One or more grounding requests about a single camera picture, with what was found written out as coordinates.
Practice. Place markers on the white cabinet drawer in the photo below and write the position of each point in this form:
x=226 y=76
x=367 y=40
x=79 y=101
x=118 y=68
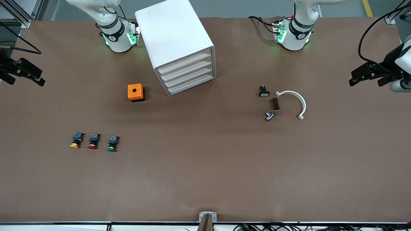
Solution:
x=184 y=63
x=191 y=81
x=188 y=69
x=189 y=75

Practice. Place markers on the red push button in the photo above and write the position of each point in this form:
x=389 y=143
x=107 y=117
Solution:
x=93 y=141

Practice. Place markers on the white drawer cabinet housing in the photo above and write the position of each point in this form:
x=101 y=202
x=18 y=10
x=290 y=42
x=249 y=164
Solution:
x=173 y=32

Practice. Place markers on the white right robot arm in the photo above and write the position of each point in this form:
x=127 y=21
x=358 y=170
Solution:
x=118 y=41

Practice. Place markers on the aluminium frame profile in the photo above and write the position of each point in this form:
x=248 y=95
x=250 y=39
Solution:
x=390 y=20
x=25 y=23

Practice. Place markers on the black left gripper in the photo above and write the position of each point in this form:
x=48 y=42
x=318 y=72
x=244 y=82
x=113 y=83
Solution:
x=389 y=60

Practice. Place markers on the white curved plastic bracket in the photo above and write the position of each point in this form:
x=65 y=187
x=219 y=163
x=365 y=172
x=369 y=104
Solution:
x=277 y=93

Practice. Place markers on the small brown terminal block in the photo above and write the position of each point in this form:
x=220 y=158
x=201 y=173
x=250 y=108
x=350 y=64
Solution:
x=275 y=104

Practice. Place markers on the orange button enclosure box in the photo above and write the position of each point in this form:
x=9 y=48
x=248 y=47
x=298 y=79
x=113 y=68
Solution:
x=135 y=92

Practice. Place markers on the brown table cover sheet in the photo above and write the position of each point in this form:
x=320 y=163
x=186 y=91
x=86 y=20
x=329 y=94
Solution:
x=205 y=160

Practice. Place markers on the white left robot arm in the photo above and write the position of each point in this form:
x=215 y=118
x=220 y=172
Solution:
x=293 y=38

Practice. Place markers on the yellow push button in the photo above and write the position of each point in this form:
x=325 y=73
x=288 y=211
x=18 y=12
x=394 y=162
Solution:
x=76 y=141

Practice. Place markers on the small black switch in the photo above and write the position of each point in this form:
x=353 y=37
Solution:
x=264 y=92

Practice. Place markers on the green push button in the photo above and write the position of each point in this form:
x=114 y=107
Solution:
x=112 y=144

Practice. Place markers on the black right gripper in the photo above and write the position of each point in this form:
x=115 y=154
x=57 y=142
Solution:
x=4 y=68

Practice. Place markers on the grey metal bracket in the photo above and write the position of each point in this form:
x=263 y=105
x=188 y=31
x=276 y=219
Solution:
x=207 y=217

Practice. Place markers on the small silver metal fitting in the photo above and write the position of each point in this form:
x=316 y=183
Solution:
x=270 y=116

